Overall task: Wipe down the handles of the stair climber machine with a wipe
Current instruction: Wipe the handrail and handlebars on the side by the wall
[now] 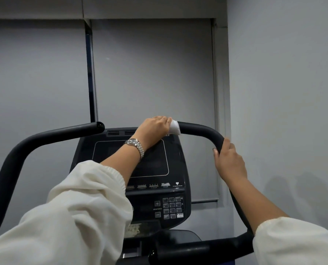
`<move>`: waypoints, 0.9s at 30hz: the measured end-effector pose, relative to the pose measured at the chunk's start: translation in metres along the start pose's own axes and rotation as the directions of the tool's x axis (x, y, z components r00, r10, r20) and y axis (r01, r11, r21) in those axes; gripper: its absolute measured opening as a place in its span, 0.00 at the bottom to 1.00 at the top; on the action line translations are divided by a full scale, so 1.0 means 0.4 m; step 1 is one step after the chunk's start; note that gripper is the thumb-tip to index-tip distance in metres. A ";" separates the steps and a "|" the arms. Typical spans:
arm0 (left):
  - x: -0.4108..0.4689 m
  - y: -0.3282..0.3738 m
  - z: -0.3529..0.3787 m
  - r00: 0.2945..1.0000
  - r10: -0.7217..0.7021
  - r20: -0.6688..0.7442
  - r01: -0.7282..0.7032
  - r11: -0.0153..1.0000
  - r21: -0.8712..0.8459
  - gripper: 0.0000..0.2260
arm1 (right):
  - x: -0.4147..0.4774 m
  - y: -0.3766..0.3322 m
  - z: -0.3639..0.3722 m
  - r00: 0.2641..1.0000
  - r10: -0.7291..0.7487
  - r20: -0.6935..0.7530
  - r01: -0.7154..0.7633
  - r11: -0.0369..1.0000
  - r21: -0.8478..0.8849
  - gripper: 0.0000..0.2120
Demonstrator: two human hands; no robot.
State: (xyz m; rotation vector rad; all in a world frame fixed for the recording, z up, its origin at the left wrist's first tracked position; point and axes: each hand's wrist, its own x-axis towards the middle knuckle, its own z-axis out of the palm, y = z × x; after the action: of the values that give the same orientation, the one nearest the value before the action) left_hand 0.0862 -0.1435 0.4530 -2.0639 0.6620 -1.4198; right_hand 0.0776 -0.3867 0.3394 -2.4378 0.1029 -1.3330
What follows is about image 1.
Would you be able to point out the grey roller blind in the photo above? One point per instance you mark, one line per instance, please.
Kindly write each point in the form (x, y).
(153, 74)
(34, 77)

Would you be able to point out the person's right hand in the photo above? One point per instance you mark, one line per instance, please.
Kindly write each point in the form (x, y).
(230, 165)

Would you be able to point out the black exercise machine console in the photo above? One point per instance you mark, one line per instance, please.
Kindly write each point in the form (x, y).
(176, 165)

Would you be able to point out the silver metal wristwatch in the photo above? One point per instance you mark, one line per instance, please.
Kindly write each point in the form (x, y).
(136, 146)

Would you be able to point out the person's left forearm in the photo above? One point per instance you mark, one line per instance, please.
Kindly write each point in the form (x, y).
(78, 204)

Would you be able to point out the person's left fingers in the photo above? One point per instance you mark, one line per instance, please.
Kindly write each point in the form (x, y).
(164, 122)

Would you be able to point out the white wiping cloth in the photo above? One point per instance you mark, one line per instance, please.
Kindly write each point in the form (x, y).
(175, 128)

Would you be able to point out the person's left hand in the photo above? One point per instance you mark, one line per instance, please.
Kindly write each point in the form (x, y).
(153, 129)

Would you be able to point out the dark window frame strip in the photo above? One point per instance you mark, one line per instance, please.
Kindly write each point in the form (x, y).
(91, 79)

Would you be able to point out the person's right forearm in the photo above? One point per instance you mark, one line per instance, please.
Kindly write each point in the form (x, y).
(280, 234)

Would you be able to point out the person's right thumb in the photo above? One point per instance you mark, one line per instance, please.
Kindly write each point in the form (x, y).
(216, 155)

